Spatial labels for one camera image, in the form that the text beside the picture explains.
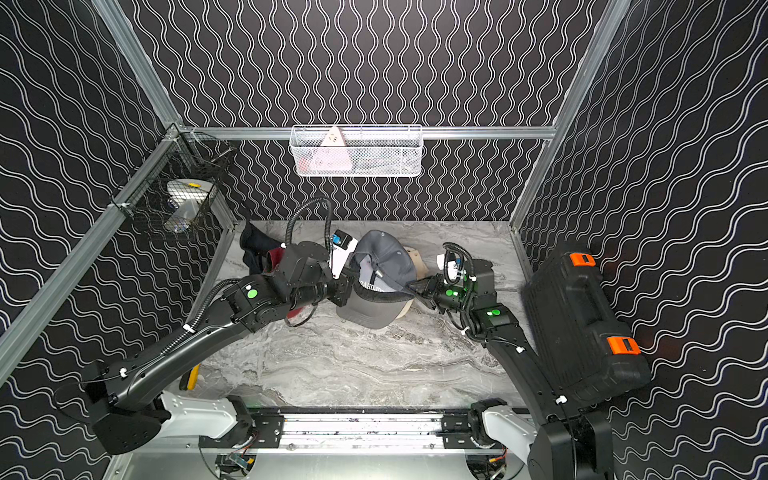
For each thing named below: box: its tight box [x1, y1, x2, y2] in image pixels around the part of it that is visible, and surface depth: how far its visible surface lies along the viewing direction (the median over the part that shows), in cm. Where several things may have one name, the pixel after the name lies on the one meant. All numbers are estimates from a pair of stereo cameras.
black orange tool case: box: [523, 244, 651, 403], surface depth 70 cm
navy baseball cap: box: [239, 221, 283, 275], surface depth 103 cm
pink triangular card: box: [309, 126, 353, 172], surface depth 92 cm
